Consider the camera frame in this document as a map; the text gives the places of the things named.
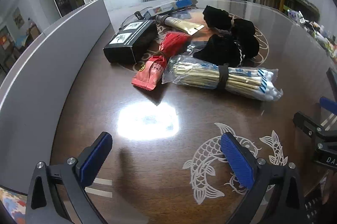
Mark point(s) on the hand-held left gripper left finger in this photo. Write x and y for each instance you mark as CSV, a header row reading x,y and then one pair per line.
x,y
95,158

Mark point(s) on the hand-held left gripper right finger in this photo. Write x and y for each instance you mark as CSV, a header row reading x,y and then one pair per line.
x,y
237,161

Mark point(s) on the plastic bag with orange item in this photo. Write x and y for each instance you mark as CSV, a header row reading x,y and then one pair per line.
x,y
183,15

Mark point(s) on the pile of small bottles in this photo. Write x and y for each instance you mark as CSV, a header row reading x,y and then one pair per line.
x,y
318,32

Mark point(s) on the grey storage box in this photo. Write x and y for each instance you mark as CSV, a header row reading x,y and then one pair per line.
x,y
52,55

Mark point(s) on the black smartphone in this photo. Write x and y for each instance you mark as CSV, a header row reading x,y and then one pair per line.
x,y
332,78

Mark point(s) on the gold tube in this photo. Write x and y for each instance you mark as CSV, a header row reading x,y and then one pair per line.
x,y
181,24

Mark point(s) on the black cardboard box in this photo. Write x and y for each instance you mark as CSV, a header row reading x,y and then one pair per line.
x,y
137,42

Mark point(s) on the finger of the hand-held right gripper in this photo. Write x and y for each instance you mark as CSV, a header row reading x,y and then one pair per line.
x,y
327,103
306,124

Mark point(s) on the clear glasses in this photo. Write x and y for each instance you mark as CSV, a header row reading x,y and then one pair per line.
x,y
137,15

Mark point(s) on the red packet bundle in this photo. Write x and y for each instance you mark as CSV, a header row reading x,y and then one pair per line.
x,y
158,63

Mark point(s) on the floral patterned cushion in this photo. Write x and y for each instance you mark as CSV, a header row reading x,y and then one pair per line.
x,y
10,204

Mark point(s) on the cotton swab pack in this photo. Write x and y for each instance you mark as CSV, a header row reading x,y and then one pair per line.
x,y
237,80

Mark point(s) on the framed wall painting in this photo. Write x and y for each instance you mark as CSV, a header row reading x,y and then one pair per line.
x,y
18,17

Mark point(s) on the blue and white box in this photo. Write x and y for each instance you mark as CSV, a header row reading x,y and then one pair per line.
x,y
168,7

